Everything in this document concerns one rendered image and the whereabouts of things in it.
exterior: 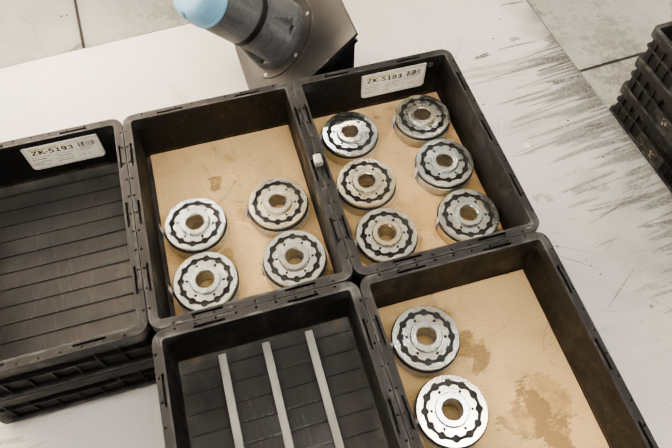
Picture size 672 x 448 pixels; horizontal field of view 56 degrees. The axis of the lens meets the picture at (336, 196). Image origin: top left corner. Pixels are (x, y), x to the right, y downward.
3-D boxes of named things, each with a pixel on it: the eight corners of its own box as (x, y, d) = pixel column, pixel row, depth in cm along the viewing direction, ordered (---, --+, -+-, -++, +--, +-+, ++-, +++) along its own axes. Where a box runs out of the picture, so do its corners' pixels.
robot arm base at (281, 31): (246, 38, 139) (210, 20, 132) (289, -13, 133) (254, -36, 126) (266, 84, 131) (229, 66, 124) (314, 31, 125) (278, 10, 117)
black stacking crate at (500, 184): (296, 123, 122) (292, 83, 113) (439, 91, 127) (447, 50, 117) (355, 307, 102) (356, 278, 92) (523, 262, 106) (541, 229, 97)
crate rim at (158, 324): (125, 125, 110) (121, 116, 108) (291, 89, 114) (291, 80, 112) (153, 338, 89) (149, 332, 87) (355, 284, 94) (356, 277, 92)
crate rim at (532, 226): (292, 89, 114) (291, 80, 112) (446, 56, 119) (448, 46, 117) (355, 284, 94) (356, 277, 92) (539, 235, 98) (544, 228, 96)
